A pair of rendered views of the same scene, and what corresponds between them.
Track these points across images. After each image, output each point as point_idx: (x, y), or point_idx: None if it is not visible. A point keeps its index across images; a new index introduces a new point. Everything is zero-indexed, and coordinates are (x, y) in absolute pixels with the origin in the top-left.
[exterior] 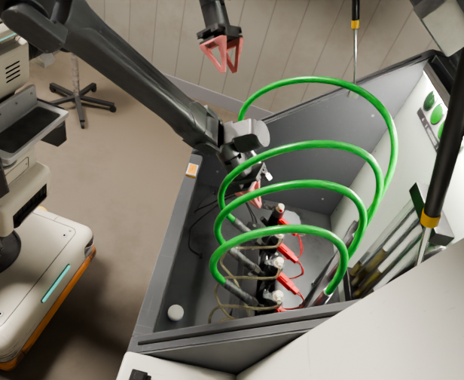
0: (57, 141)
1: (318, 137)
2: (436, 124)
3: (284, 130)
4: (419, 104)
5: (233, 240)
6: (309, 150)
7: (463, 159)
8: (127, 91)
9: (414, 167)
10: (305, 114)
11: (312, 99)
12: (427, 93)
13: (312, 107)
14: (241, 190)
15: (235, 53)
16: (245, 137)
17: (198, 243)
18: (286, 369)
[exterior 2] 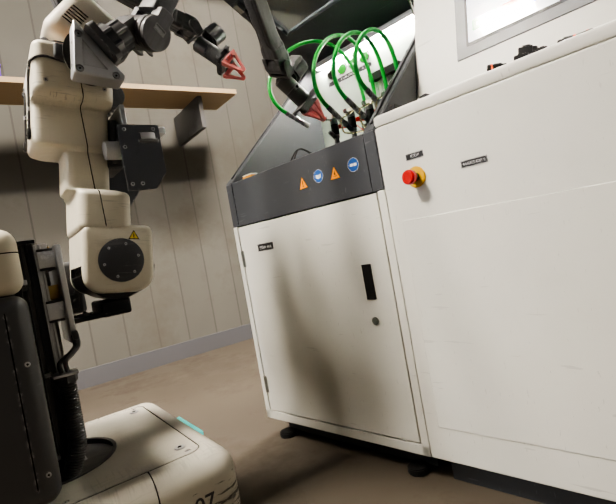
0: (130, 197)
1: (295, 136)
2: (346, 69)
3: (276, 137)
4: (326, 84)
5: (355, 44)
6: (296, 149)
7: (372, 52)
8: (258, 5)
9: (356, 91)
10: (281, 121)
11: (277, 112)
12: (325, 76)
13: (281, 114)
14: (313, 101)
15: (237, 70)
16: (298, 61)
17: None
18: (427, 60)
